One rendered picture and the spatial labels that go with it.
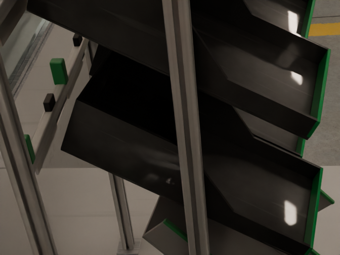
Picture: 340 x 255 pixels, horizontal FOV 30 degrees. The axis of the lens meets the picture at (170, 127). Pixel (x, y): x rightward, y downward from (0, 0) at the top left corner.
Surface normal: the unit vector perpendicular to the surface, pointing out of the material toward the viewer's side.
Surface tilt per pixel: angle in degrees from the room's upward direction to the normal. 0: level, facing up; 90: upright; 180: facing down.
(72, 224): 0
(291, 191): 25
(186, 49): 90
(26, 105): 0
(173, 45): 90
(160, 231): 90
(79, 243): 0
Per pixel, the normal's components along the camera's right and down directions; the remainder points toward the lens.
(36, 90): -0.09, -0.81
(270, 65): 0.32, -0.69
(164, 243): -0.27, 0.58
